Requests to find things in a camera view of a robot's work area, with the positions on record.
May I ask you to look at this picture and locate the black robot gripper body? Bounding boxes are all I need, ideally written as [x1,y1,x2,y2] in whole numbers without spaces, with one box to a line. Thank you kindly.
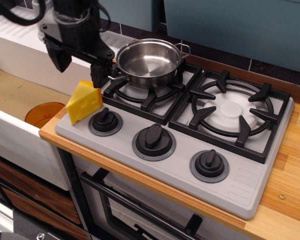
[40,12,115,65]

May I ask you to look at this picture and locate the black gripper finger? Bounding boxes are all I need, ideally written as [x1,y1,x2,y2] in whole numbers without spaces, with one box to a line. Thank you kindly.
[45,41,72,73]
[90,61,111,88]

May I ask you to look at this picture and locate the yellow toy cheese wedge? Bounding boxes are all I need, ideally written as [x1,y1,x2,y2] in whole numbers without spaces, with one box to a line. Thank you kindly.
[66,80,104,125]

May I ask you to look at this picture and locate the stainless steel pot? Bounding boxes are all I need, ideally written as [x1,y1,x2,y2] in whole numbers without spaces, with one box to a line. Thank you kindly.
[108,38,191,89]

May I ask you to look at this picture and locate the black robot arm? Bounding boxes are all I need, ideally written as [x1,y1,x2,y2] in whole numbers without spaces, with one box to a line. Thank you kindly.
[40,0,115,88]

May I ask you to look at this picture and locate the black left stove knob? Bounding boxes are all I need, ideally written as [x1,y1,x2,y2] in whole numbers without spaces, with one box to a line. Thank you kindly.
[88,107,123,137]

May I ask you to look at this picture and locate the black stove knob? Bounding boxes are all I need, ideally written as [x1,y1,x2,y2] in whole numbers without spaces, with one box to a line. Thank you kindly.
[132,123,177,162]
[189,149,230,184]
[88,107,123,137]

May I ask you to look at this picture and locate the black middle stove knob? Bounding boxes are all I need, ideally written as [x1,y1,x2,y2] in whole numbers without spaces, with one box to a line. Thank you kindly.
[132,123,177,162]

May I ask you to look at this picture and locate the grey toy stove top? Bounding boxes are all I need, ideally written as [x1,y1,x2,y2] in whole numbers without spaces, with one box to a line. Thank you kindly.
[55,63,295,219]

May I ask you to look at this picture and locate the black right stove knob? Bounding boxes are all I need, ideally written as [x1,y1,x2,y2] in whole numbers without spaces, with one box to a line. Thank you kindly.
[189,149,230,184]

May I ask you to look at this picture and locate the grey toy faucet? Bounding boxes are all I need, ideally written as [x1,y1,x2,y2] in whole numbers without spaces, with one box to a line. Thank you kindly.
[32,0,57,41]

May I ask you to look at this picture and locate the white toy sink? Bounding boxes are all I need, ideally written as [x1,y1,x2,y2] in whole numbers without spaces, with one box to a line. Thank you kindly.
[0,15,91,191]

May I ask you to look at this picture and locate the black left burner grate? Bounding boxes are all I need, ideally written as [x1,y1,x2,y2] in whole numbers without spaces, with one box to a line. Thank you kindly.
[101,60,203,125]

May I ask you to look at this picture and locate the black burner grate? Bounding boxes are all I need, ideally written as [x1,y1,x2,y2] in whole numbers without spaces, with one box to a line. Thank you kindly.
[101,60,203,125]
[168,70,295,164]

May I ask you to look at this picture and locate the wooden drawer fronts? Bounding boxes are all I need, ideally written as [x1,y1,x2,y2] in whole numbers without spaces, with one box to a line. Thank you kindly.
[0,154,91,240]

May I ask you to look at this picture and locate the black right burner grate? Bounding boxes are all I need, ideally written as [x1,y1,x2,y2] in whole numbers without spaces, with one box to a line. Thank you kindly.
[168,70,295,164]

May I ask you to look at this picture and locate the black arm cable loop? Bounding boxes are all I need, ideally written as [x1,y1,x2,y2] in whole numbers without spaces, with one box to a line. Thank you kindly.
[0,0,46,27]

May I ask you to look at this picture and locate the oven door with black handle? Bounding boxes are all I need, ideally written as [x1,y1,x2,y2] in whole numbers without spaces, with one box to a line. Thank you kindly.
[79,168,246,240]

